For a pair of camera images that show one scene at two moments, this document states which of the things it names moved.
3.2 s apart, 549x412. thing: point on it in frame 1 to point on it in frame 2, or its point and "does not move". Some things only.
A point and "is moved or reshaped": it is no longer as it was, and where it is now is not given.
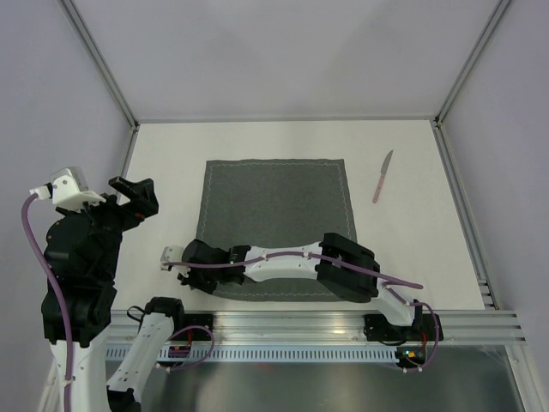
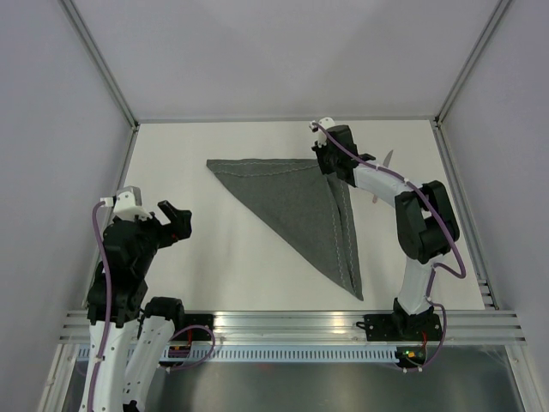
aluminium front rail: [248, 327] does not move
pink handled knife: [382, 177] does not move
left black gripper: [142, 196] to [179, 219]
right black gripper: [192, 281] to [325, 168]
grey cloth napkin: [274, 203] is moved or reshaped
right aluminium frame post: [497, 13] does not move
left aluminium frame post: [101, 63] does not move
